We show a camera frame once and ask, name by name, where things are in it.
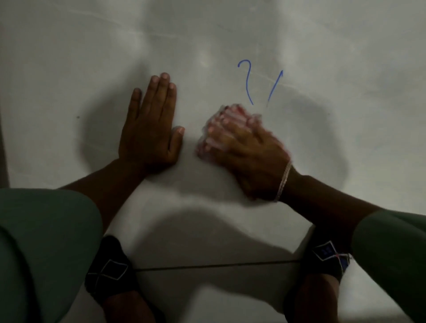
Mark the person's left hand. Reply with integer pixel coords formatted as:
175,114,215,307
118,73,185,174

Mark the person's right hand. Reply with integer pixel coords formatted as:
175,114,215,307
203,108,293,202

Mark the pink wiping cloth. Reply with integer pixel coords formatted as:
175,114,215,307
195,104,264,164

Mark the person's left forearm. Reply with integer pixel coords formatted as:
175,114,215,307
59,159,148,234

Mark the person's right forearm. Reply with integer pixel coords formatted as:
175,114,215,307
282,166,384,248

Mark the black diamond pattern sock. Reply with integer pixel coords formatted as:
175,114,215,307
300,229,353,284
85,235,141,307

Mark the green shirt sleeve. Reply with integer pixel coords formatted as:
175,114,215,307
0,188,104,323
350,209,426,323

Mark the person's left leg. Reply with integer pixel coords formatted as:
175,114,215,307
101,290,167,323

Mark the person's leg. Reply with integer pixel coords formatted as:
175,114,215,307
284,273,341,323
101,290,167,323

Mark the person's right leg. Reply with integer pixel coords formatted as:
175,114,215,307
284,273,341,323

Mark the silver wrist bracelet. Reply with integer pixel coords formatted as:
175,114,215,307
273,161,293,203

